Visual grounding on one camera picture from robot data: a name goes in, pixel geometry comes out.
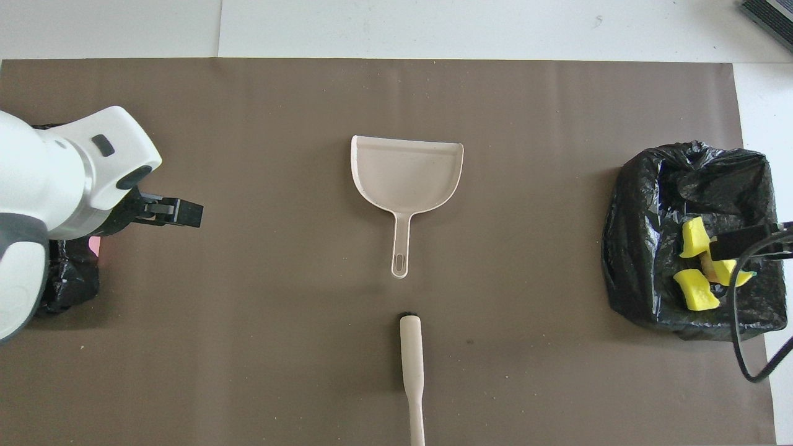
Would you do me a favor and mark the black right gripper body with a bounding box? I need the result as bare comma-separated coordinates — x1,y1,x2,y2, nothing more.
709,223,780,261

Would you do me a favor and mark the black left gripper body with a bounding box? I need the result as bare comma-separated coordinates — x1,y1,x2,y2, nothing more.
93,188,144,238

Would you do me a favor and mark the yellow sponge with green pad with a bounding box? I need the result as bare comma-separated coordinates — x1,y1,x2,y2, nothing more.
711,259,757,287

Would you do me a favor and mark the yellow sponge piece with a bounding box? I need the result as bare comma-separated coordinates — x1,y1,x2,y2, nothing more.
680,216,713,259
673,269,721,311

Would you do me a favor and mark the pale pink plastic dustpan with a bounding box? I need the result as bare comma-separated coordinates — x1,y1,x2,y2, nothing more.
351,135,465,279

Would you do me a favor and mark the beige handle black bristle brush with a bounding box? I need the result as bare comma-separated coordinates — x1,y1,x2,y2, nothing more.
399,312,427,446

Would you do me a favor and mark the black trash bag over pink bin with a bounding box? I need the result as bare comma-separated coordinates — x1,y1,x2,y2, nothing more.
31,123,101,315

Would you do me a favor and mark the black trash bag bin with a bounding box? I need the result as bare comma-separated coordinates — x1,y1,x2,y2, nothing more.
602,141,789,341

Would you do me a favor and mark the dark grey ribbed device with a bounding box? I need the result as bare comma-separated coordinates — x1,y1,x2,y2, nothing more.
739,0,793,53

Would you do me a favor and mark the brown paper table mat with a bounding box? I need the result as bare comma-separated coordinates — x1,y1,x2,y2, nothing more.
0,59,778,446

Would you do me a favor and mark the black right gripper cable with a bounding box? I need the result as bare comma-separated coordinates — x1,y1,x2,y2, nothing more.
726,222,793,383

